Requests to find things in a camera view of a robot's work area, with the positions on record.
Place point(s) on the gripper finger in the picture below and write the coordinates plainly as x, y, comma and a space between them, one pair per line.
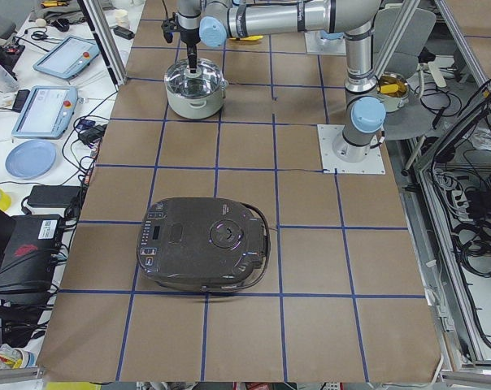
193, 63

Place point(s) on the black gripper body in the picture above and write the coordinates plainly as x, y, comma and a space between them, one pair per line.
189, 36

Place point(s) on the glass pot lid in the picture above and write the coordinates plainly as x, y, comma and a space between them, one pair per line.
205, 81

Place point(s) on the yellow corn cob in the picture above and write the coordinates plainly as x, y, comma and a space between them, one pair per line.
389, 88

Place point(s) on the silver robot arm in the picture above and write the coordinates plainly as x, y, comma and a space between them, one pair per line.
213, 22

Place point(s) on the pale green electric pot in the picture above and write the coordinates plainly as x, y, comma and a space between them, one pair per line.
197, 108

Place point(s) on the steel pot at right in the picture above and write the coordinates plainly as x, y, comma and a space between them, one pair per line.
394, 101

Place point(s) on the black power adapter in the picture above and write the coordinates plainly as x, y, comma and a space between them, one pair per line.
125, 33

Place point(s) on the paper cup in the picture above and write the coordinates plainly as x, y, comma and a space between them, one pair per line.
121, 18

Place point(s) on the upper teach pendant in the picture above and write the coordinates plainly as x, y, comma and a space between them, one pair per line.
68, 58

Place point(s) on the teach pendant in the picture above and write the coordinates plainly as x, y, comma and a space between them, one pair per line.
46, 113
68, 58

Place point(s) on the lower teach pendant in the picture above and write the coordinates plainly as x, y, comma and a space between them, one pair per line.
46, 113

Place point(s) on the black rice cooker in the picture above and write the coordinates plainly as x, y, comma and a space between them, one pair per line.
204, 244

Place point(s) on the blue plate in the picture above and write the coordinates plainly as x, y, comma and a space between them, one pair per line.
31, 159

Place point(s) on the black power brick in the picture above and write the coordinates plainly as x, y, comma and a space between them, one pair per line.
52, 196

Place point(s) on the grey office chair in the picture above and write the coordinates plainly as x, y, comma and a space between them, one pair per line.
405, 58

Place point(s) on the black computer box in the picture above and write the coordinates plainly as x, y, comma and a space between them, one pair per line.
29, 247

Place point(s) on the aluminium frame post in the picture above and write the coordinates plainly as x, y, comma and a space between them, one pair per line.
96, 20

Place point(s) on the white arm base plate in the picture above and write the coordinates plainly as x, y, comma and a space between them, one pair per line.
339, 157

